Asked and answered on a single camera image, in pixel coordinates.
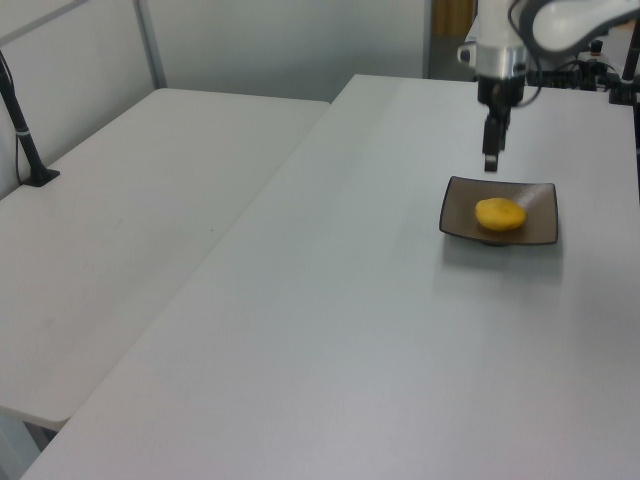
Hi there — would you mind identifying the brown square ceramic plate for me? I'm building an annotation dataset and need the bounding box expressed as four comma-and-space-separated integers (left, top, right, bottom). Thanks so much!
438, 175, 560, 249

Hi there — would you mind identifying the black camera stand clamp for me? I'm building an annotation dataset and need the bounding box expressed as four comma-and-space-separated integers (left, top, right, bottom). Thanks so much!
606, 29, 640, 106

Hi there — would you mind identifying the grey metal partition post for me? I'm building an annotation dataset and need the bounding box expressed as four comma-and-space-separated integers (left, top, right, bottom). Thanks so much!
133, 0, 168, 90
421, 0, 435, 80

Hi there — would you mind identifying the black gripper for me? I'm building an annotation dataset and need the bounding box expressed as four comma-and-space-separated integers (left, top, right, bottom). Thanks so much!
477, 74, 526, 174

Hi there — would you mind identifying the white adjacent table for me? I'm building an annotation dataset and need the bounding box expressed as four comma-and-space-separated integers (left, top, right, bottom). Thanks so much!
0, 88, 331, 431

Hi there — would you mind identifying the black pole with white band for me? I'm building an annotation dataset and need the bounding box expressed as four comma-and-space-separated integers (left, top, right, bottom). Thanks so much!
0, 49, 61, 189

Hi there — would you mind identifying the yellowish wooden panel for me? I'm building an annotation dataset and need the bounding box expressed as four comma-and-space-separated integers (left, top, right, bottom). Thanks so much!
432, 0, 475, 37

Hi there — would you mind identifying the yellow lemon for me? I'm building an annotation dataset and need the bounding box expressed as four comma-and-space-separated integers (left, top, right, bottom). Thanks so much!
473, 197, 527, 233

